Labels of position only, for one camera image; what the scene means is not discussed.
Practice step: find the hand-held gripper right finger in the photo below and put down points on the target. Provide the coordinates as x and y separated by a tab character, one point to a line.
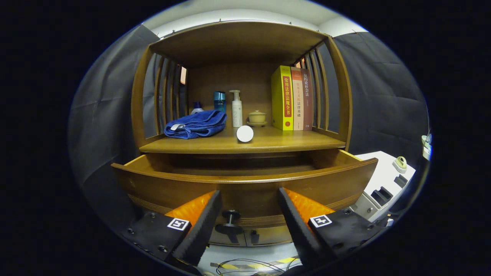
299	226

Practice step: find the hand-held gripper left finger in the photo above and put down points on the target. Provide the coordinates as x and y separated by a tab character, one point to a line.
203	226

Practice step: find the wooden drawer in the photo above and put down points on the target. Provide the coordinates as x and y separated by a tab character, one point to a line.
249	191

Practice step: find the white and green tube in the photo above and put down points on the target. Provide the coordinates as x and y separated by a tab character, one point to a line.
245	133

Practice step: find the wooden cabinet door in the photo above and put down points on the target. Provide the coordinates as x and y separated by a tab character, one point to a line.
220	240
272	235

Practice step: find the white side cabinet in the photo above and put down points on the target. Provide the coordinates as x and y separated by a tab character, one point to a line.
379	168

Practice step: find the wooden cabinet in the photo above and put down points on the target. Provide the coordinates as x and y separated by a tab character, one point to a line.
238	42

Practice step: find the blue folded towel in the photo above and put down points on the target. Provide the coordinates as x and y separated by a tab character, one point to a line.
195	124

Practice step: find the small black object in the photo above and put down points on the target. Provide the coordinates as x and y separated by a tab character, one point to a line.
401	181

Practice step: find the small white blue-capped bottle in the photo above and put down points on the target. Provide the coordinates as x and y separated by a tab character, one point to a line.
197	109

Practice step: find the yellow lidded tea cup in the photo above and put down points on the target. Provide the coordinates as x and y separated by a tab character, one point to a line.
257	117

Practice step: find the white pump bottle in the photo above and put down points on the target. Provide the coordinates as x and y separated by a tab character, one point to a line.
236	111

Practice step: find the orange and beige book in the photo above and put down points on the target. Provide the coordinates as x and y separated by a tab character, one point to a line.
298	103

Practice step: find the brown book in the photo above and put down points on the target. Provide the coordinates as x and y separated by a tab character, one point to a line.
308	103

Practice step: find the teal bottle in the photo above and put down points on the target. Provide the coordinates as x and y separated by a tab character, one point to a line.
219	100

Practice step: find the thick yellow book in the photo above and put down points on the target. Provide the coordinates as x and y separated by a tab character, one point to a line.
278	99

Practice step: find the white shelf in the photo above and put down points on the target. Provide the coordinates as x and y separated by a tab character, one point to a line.
426	149

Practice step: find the black backdrop cloth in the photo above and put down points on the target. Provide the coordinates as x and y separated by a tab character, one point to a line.
383	96

